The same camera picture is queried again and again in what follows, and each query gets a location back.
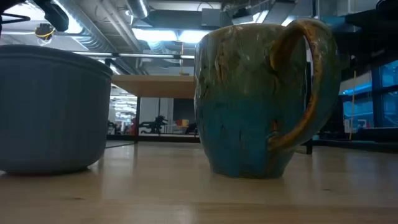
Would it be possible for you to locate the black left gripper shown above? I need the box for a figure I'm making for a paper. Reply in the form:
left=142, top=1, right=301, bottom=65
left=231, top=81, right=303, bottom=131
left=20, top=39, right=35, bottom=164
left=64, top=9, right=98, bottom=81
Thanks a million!
left=0, top=0, right=70, bottom=32

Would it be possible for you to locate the dark grey mug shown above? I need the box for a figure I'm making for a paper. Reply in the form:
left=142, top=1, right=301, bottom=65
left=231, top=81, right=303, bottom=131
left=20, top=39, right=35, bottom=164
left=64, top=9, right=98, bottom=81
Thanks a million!
left=0, top=44, right=114, bottom=175

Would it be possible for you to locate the green glazed mug brown handle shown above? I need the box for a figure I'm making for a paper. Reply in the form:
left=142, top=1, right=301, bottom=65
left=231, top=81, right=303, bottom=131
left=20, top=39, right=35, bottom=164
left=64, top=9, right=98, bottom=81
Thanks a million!
left=193, top=17, right=342, bottom=180

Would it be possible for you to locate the black yellow ceiling device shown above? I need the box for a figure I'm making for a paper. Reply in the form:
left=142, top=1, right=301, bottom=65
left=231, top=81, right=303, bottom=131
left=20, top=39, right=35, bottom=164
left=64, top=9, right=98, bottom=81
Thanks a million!
left=34, top=23, right=56, bottom=41

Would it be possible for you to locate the wooden shelf black metal frame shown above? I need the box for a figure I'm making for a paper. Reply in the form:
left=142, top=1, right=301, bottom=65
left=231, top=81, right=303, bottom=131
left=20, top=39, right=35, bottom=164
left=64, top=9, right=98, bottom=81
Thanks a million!
left=104, top=58, right=313, bottom=156

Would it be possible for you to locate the black metal table frame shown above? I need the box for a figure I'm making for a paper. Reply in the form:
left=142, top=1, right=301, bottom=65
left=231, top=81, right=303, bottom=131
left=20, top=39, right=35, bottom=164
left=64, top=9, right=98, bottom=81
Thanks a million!
left=105, top=133, right=398, bottom=154

